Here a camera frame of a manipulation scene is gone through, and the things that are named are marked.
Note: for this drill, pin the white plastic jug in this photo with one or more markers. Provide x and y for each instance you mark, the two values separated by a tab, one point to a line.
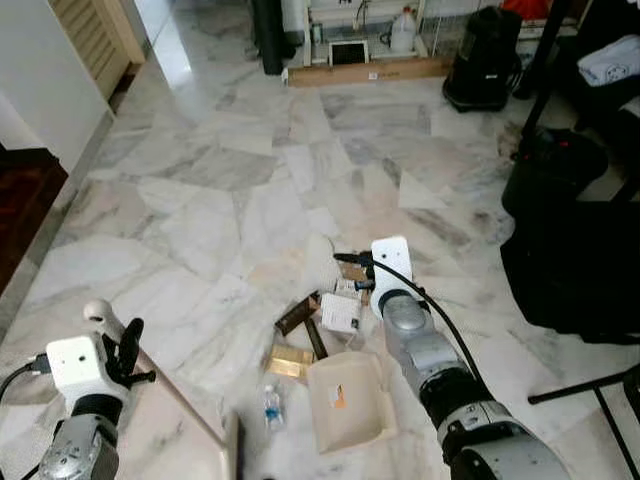
403	35

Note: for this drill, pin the golden yellow box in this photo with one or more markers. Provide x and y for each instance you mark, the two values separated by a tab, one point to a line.
290	360

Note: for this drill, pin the black chair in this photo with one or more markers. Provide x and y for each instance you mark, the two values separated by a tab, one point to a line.
600	105

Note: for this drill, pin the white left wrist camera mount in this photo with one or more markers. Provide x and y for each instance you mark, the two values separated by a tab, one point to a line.
75	365

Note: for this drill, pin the black metal stand legs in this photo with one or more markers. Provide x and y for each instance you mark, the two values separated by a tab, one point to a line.
580	385

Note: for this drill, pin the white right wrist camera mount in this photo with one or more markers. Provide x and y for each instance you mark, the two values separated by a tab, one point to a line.
392	265

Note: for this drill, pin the red object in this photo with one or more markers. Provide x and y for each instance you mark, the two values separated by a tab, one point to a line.
522	6

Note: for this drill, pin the wooden louvred door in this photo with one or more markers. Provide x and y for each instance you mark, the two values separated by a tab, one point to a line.
95	40

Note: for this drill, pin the small printed white box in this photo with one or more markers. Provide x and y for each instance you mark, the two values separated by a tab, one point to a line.
346	288

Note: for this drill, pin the round black bag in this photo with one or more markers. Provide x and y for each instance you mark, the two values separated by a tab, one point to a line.
555	170

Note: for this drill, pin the long brown cardboard box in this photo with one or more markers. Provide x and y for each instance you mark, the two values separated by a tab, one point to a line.
370	72

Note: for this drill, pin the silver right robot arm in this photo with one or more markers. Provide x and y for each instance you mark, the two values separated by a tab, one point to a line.
430	355

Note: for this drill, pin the wide dark brown cardboard strip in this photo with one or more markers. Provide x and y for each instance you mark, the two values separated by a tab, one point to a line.
298	314

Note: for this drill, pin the black stand pole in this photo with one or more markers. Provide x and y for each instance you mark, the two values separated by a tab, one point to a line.
545	70

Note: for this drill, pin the narrow dark brown cardboard strip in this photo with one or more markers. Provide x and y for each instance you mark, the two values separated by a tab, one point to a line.
317	340

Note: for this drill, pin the white framed panel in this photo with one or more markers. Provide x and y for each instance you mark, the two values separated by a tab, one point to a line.
349	53

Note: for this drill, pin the white carton box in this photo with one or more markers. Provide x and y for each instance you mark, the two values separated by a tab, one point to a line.
340	314

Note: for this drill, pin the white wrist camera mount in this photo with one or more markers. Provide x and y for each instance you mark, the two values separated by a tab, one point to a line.
75	365
392	265

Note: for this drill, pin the large black case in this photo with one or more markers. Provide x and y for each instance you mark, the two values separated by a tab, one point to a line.
580	270

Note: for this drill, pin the white metal rack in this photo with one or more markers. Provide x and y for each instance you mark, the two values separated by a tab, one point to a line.
312	25

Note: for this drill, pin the clear plastic water bottle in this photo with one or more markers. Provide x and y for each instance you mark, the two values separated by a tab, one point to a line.
273	408

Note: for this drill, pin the pale grey cloth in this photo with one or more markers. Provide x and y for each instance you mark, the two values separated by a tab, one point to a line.
612	60

